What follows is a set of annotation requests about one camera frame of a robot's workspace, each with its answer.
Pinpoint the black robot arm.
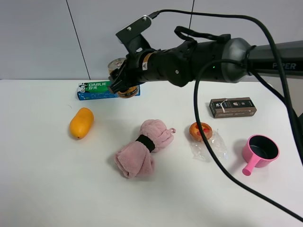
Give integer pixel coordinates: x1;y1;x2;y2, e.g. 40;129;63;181
109;38;278;93

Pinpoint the gold drink can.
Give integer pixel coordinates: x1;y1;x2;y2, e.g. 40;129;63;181
107;58;140;98

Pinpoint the dark brown rectangular box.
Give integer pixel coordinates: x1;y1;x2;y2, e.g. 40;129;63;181
209;97;257;119

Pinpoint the orange yellow mango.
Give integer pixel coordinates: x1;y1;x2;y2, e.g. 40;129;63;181
69;107;94;139

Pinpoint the toy fruit tart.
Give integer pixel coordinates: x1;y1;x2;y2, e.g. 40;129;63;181
189;122;213;141

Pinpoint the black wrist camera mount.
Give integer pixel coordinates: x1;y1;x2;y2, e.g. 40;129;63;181
116;15;152;56

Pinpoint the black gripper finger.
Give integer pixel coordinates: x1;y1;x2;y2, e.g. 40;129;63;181
107;60;129;94

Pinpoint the black cable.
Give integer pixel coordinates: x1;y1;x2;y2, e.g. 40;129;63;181
151;9;303;219

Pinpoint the green blue toothpaste box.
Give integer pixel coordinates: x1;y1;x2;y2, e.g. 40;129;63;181
77;80;140;101

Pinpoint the pink rolled towel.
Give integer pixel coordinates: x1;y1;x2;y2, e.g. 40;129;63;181
114;119;176;178

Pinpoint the pink saucepan with handle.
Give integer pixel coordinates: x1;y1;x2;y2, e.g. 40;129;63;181
242;135;280;176

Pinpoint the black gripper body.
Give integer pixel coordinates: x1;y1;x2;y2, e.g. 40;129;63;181
124;40;225;87

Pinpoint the clear plastic wrapper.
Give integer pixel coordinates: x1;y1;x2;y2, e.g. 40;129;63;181
190;131;228;163

